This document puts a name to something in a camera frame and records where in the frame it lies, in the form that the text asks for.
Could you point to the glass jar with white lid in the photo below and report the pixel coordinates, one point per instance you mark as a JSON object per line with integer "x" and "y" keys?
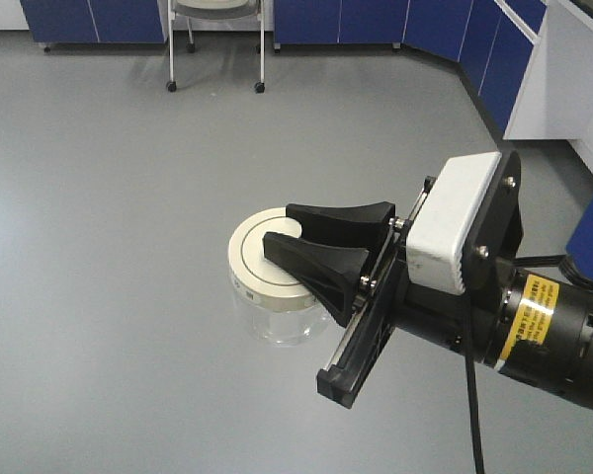
{"x": 271, "y": 304}

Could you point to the white wheeled cart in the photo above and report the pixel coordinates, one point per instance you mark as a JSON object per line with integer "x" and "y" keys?
{"x": 225, "y": 15}

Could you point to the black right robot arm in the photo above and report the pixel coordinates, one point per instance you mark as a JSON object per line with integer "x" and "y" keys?
{"x": 531, "y": 328}

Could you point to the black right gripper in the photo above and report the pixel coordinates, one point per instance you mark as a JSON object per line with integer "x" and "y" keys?
{"x": 369, "y": 311}

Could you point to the white fume hood base cabinet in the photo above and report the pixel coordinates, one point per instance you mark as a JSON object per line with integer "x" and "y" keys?
{"x": 555, "y": 100}

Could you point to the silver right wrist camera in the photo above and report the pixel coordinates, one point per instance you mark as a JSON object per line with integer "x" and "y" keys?
{"x": 435, "y": 242}

